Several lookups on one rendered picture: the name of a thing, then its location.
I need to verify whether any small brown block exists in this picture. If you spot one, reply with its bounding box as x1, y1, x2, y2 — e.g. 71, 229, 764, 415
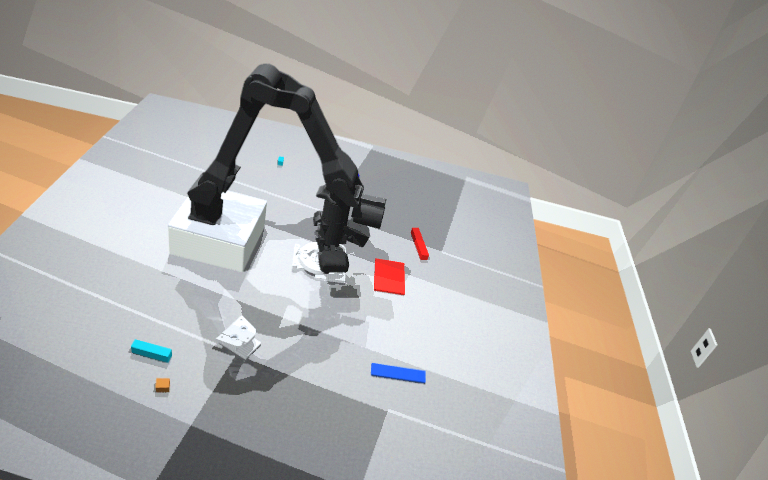
156, 378, 170, 393

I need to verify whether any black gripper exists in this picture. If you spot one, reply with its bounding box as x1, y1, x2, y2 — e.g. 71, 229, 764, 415
313, 210, 349, 274

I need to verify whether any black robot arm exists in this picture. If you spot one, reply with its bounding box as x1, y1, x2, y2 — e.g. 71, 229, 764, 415
187, 63, 386, 247

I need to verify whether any cyan rectangular block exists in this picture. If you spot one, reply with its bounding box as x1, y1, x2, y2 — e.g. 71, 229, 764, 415
131, 339, 172, 363

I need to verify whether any blue flat bar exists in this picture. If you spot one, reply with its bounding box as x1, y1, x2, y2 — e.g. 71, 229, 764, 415
371, 363, 426, 383

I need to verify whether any red rectangular bar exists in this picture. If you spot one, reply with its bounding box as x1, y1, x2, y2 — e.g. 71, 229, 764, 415
411, 228, 429, 260

